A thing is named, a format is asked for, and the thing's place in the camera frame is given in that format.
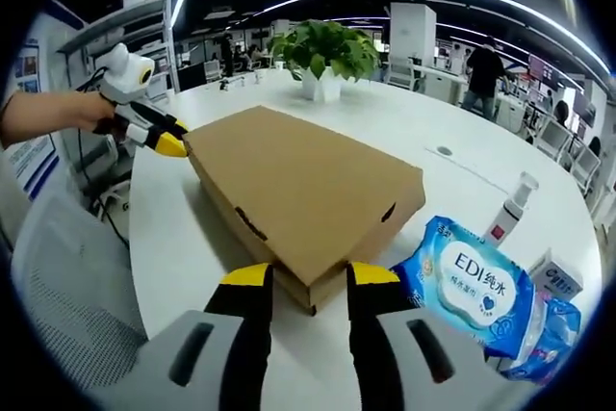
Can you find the brown cardboard shoe box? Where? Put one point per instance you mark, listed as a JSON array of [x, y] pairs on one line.
[[298, 180]]

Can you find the white pump bottle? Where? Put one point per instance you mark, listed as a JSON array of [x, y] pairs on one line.
[[510, 213]]

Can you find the white medicine box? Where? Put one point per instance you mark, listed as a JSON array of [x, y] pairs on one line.
[[560, 276]]

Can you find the metal shelf rack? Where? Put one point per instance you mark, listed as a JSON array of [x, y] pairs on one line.
[[130, 21]]

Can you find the blue and pink soft pack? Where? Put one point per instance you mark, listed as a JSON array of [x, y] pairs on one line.
[[548, 339]]

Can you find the small white bottle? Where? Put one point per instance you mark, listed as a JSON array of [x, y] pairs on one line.
[[258, 77]]

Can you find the white square pillar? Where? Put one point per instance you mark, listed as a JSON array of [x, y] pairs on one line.
[[413, 31]]

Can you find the person's left hand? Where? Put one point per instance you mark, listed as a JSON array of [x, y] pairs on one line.
[[96, 111]]

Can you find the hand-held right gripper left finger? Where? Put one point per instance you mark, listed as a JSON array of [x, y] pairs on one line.
[[240, 348]]

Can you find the blue wet wipes pack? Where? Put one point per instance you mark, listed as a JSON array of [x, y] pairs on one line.
[[471, 286]]

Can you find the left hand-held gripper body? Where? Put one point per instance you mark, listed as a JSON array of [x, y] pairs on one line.
[[127, 79]]

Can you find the white office chair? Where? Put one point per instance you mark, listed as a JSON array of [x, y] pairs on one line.
[[584, 165], [402, 74], [553, 139]]

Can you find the blue bordered wall poster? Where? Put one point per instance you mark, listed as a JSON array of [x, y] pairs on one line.
[[33, 161]]

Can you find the green plant in white pot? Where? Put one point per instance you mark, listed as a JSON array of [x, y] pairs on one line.
[[322, 50]]

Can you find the small black object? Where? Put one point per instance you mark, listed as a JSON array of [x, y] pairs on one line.
[[223, 84]]

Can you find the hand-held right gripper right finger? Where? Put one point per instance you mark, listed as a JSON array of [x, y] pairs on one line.
[[380, 348]]

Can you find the grey mesh office chair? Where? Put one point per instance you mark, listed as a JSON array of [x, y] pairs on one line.
[[72, 286]]

